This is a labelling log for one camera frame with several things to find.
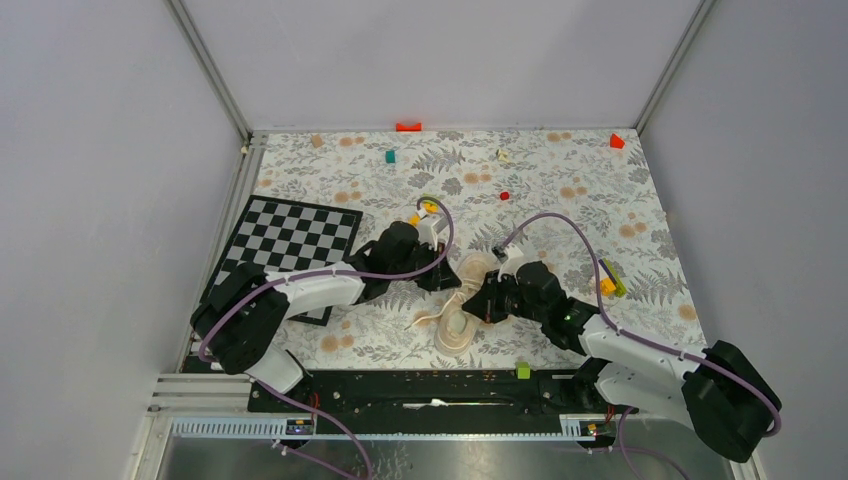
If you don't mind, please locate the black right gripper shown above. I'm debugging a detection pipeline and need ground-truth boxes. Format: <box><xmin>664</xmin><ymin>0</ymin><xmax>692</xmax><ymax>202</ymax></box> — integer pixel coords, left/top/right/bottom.
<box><xmin>462</xmin><ymin>269</ymin><xmax>547</xmax><ymax>324</ymax></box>

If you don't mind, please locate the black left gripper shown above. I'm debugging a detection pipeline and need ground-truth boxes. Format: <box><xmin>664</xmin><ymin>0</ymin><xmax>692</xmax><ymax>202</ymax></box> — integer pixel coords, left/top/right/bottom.
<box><xmin>389</xmin><ymin>240</ymin><xmax>461</xmax><ymax>292</ymax></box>

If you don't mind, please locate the beige sneaker with laces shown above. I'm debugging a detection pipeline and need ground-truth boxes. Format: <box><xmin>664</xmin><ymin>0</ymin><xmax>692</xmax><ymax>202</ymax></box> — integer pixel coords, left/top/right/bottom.
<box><xmin>406</xmin><ymin>252</ymin><xmax>496</xmax><ymax>357</ymax></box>

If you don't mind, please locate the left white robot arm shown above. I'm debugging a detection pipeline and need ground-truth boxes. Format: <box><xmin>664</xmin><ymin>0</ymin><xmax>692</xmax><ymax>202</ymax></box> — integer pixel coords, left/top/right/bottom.
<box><xmin>190</xmin><ymin>221</ymin><xmax>461</xmax><ymax>411</ymax></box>

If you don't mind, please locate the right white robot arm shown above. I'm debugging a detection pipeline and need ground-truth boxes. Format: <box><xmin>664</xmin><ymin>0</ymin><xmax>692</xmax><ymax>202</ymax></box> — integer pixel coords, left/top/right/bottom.
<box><xmin>462</xmin><ymin>262</ymin><xmax>782</xmax><ymax>463</ymax></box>

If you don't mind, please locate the lime green cube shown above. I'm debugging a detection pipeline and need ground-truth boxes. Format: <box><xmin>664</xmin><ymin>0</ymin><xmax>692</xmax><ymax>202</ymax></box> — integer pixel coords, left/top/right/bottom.
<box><xmin>515</xmin><ymin>361</ymin><xmax>532</xmax><ymax>380</ymax></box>

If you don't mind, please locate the floral patterned table mat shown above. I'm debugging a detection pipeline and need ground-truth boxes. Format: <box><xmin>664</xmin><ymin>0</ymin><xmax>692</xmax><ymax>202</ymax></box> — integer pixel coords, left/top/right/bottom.
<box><xmin>254</xmin><ymin>130</ymin><xmax>704</xmax><ymax>370</ymax></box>

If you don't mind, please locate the black white checkerboard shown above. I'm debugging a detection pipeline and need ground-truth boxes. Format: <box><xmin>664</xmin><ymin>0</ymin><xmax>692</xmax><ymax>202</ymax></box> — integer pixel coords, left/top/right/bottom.
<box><xmin>201</xmin><ymin>195</ymin><xmax>363</xmax><ymax>303</ymax></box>

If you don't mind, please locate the orange arch block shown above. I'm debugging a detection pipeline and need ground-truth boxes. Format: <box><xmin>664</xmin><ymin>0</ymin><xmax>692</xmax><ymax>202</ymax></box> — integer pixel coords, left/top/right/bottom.
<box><xmin>395</xmin><ymin>122</ymin><xmax>423</xmax><ymax>133</ymax></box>

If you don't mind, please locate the red wedge block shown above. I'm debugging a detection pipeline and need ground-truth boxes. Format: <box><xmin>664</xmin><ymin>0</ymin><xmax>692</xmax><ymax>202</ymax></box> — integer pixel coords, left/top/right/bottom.
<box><xmin>609</xmin><ymin>133</ymin><xmax>626</xmax><ymax>149</ymax></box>

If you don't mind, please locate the yellow triangular toy frame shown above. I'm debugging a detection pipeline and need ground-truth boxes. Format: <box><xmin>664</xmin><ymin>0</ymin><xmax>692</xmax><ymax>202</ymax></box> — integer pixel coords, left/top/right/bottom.
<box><xmin>408</xmin><ymin>202</ymin><xmax>439</xmax><ymax>226</ymax></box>

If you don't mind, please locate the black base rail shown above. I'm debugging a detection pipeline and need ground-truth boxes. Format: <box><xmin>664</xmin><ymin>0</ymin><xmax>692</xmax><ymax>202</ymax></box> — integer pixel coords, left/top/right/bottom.
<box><xmin>288</xmin><ymin>369</ymin><xmax>625</xmax><ymax>426</ymax></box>

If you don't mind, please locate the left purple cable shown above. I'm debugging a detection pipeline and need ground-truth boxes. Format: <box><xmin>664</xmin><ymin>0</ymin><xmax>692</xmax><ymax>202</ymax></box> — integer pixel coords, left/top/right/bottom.
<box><xmin>198</xmin><ymin>195</ymin><xmax>456</xmax><ymax>480</ymax></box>

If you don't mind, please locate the purple cable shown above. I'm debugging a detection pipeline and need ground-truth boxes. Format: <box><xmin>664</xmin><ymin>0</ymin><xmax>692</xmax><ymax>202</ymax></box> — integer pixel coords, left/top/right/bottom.
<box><xmin>493</xmin><ymin>211</ymin><xmax>783</xmax><ymax>439</ymax></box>
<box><xmin>198</xmin><ymin>195</ymin><xmax>456</xmax><ymax>480</ymax></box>

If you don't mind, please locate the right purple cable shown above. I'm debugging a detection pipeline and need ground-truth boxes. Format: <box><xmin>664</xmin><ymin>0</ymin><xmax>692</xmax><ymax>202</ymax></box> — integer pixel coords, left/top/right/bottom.
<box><xmin>493</xmin><ymin>211</ymin><xmax>783</xmax><ymax>439</ymax></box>

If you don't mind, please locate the white slotted cable duct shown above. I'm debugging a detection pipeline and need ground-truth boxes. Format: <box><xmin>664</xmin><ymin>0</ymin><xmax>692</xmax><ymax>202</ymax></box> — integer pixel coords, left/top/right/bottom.
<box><xmin>171</xmin><ymin>411</ymin><xmax>599</xmax><ymax>441</ymax></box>

